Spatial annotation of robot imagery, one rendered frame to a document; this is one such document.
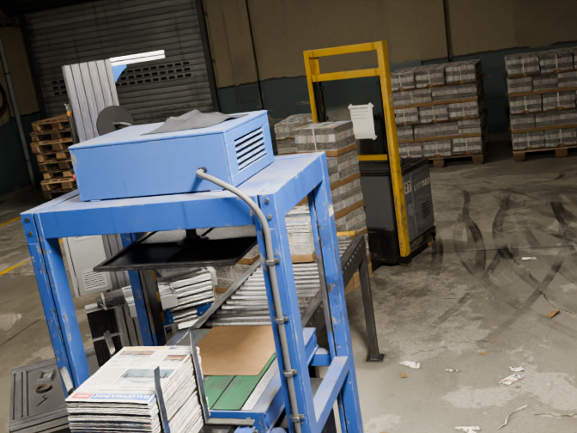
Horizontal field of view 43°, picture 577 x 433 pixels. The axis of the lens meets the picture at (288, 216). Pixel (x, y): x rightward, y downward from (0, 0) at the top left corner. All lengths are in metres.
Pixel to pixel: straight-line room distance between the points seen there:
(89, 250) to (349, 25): 7.98
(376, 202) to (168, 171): 3.95
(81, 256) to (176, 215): 1.88
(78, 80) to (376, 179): 2.96
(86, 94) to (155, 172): 1.70
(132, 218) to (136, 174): 0.17
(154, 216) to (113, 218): 0.15
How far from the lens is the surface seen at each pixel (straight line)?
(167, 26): 12.49
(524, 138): 9.79
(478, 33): 11.33
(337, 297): 3.00
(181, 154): 2.49
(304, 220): 3.97
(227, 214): 2.35
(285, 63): 11.86
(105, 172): 2.64
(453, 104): 9.79
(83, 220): 2.60
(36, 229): 2.72
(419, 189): 6.41
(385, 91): 5.88
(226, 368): 2.92
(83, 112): 4.19
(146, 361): 2.48
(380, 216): 6.33
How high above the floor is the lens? 2.02
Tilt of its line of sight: 14 degrees down
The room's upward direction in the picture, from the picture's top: 9 degrees counter-clockwise
